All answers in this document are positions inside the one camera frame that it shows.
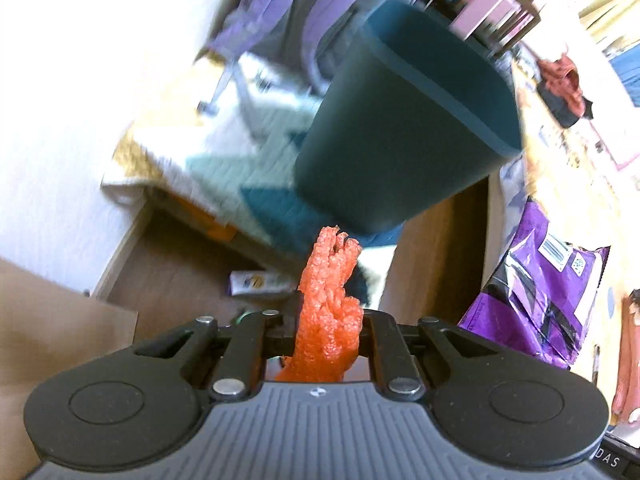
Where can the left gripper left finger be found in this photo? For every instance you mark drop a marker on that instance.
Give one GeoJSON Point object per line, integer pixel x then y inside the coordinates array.
{"type": "Point", "coordinates": [245, 349]}

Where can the purple grey backpack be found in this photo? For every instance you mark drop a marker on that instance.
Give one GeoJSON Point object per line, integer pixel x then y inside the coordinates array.
{"type": "Point", "coordinates": [310, 37]}

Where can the red and black clothes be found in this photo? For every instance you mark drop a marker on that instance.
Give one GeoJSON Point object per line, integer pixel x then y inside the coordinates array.
{"type": "Point", "coordinates": [560, 90]}

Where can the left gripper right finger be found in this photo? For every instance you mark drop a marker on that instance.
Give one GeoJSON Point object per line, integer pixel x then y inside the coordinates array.
{"type": "Point", "coordinates": [391, 363]}

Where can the dark wooden chair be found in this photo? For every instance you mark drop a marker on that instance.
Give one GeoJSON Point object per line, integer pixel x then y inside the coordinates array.
{"type": "Point", "coordinates": [514, 19]}

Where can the purple plastic bag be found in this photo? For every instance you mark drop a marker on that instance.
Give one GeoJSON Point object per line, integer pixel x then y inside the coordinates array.
{"type": "Point", "coordinates": [540, 297]}

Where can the patterned quilt blanket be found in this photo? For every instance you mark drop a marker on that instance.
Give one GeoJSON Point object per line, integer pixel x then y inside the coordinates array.
{"type": "Point", "coordinates": [225, 139]}

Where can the orange mesh sponge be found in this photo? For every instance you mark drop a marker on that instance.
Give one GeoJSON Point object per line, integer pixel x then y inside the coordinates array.
{"type": "Point", "coordinates": [330, 322]}

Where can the orange box under bench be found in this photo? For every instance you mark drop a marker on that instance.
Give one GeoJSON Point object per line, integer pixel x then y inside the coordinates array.
{"type": "Point", "coordinates": [198, 219]}

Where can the dark teal trash bin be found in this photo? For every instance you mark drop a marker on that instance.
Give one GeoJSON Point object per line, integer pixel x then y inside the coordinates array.
{"type": "Point", "coordinates": [414, 115]}

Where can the green white bottle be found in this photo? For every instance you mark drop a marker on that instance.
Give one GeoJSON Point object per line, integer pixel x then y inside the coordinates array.
{"type": "Point", "coordinates": [255, 283]}

